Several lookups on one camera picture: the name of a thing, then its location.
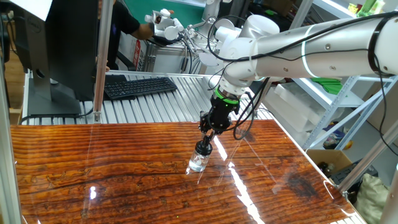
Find green plastic sheet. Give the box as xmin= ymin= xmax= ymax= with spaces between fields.
xmin=310 ymin=77 xmax=343 ymax=96

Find black computer monitor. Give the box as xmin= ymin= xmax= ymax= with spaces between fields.
xmin=9 ymin=0 xmax=100 ymax=116

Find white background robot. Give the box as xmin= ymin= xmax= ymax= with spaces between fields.
xmin=185 ymin=0 xmax=249 ymax=68

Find person bare forearm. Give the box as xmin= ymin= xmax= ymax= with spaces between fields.
xmin=133 ymin=23 xmax=155 ymax=40

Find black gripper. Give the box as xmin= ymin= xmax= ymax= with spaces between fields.
xmin=198 ymin=95 xmax=241 ymax=145

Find clear glass jar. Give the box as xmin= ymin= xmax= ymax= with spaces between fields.
xmin=188 ymin=149 xmax=212 ymax=174

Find person in black shirt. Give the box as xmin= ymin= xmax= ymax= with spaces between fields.
xmin=98 ymin=0 xmax=141 ymax=71

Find black knobbed jar lid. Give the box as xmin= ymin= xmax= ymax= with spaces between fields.
xmin=195 ymin=136 xmax=214 ymax=156

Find green board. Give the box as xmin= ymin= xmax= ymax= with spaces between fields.
xmin=124 ymin=0 xmax=206 ymax=27

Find white handheld device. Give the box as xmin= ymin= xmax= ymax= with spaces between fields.
xmin=144 ymin=8 xmax=185 ymax=41

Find brown cardboard box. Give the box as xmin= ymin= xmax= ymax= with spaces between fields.
xmin=306 ymin=148 xmax=354 ymax=175

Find wood grain table mat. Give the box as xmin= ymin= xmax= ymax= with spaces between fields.
xmin=9 ymin=119 xmax=354 ymax=224

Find white paper sheet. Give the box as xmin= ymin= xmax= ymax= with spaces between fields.
xmin=9 ymin=0 xmax=53 ymax=22

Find white metal shelf rack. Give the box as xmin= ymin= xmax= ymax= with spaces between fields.
xmin=292 ymin=0 xmax=398 ymax=151

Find beige cloth bag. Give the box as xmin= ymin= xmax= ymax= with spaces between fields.
xmin=354 ymin=173 xmax=391 ymax=224

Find white foam blocks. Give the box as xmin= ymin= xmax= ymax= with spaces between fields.
xmin=266 ymin=82 xmax=324 ymax=134

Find black computer keyboard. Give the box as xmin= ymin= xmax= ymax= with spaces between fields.
xmin=103 ymin=76 xmax=178 ymax=101

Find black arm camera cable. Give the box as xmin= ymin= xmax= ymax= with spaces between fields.
xmin=206 ymin=11 xmax=398 ymax=149

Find aluminium frame post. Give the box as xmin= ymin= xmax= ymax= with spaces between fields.
xmin=92 ymin=0 xmax=114 ymax=124
xmin=337 ymin=119 xmax=398 ymax=194
xmin=0 ymin=62 xmax=22 ymax=224

